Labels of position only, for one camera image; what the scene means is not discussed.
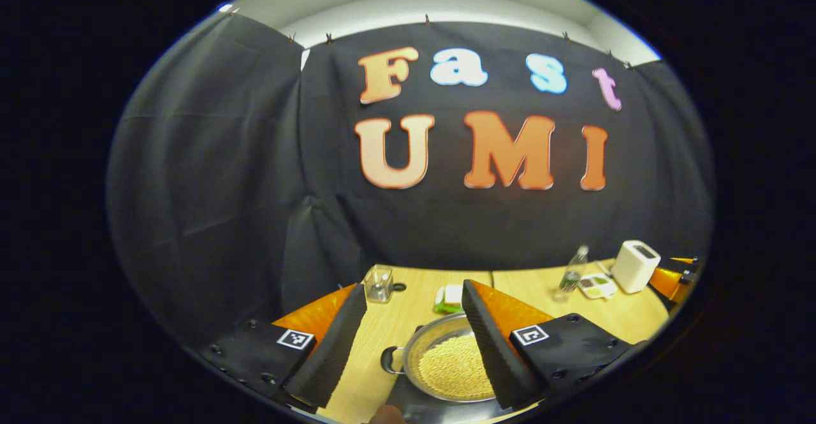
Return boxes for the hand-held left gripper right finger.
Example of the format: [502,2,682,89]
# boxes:
[462,279,635,410]

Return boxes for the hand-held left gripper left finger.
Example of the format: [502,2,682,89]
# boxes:
[201,282,368,410]

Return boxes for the steel pot with beans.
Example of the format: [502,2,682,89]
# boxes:
[381,312,498,404]

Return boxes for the black induction cooktop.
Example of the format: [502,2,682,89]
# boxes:
[386,373,504,423]

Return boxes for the white toaster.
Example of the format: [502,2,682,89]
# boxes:
[611,240,662,295]

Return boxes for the sandwich on plate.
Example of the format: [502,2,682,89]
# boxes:
[433,284,465,315]

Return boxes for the white divided dish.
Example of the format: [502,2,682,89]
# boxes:
[577,272,618,300]

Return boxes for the clear glass holder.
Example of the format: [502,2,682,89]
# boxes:
[365,268,394,303]

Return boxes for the clear plastic water bottle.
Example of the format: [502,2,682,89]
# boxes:
[553,244,590,302]

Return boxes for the black backdrop cloth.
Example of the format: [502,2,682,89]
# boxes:
[105,11,715,348]

